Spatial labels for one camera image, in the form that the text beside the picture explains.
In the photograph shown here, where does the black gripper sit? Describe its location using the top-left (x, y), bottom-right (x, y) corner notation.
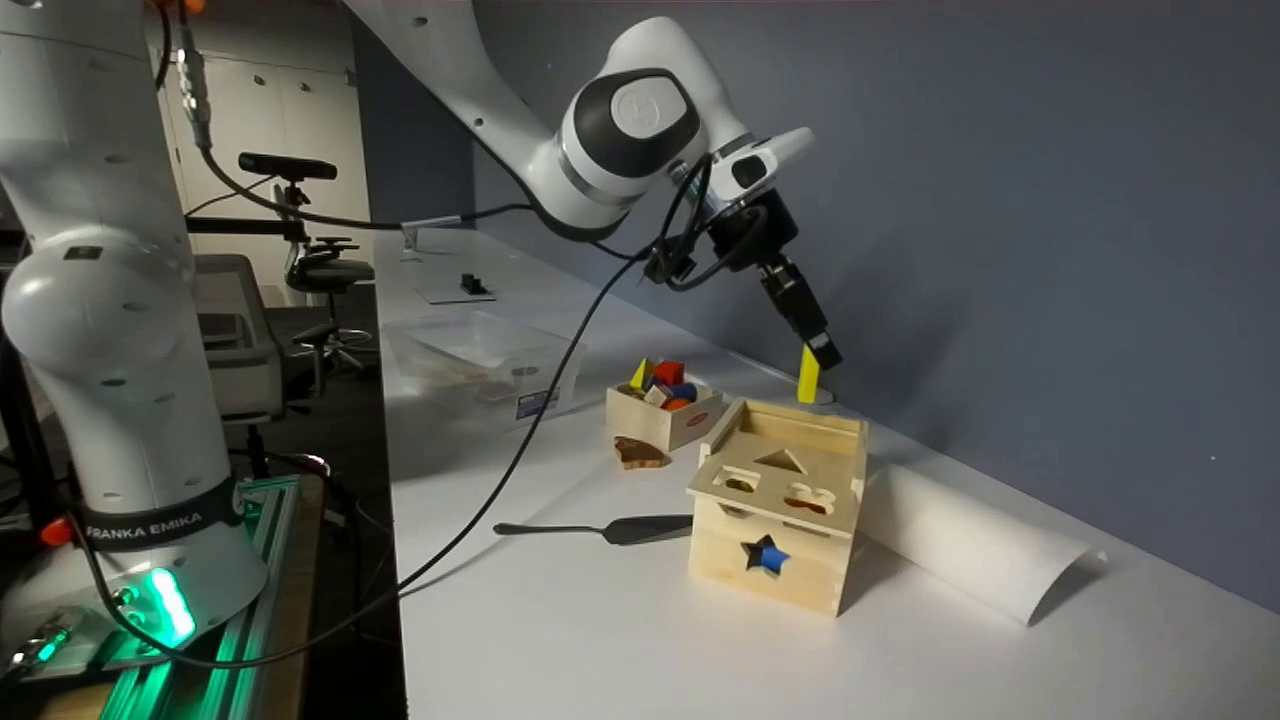
top-left (709, 188), bottom-right (848, 375)

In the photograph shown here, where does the robot base platform green light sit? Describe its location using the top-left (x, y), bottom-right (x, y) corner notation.
top-left (0, 472), bottom-right (333, 720)

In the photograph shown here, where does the wooden shape sorter box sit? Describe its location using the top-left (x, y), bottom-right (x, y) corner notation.
top-left (684, 391), bottom-right (876, 620)

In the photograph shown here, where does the gray machine box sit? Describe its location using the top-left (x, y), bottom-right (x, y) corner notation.
top-left (190, 253), bottom-right (289, 425)

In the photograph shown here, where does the small open wooden crate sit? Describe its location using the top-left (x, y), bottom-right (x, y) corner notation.
top-left (602, 354), bottom-right (726, 457)

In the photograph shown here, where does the blue star block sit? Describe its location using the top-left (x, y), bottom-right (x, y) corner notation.
top-left (741, 531), bottom-right (793, 579)

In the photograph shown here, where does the black screwdriver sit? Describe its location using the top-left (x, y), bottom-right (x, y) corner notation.
top-left (492, 513), bottom-right (697, 546)

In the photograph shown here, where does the clear plastic bin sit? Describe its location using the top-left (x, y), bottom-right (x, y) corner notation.
top-left (403, 310), bottom-right (592, 426)

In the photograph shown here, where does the black office chair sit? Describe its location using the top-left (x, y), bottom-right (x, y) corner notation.
top-left (284, 244), bottom-right (382, 384)

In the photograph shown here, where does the white cabinet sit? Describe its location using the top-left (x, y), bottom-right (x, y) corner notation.
top-left (135, 37), bottom-right (376, 231)

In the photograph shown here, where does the wrist mounted camera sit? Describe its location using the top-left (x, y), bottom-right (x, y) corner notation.
top-left (712, 124), bottom-right (817, 191)

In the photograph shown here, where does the long black cable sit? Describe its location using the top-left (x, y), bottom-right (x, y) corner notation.
top-left (71, 156), bottom-right (716, 662)

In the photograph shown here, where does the black camera tripod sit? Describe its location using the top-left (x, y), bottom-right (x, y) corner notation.
top-left (265, 176), bottom-right (364, 273)

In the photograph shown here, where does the black stereo camera bar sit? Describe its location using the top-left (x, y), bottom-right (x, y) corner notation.
top-left (235, 149), bottom-right (340, 185)

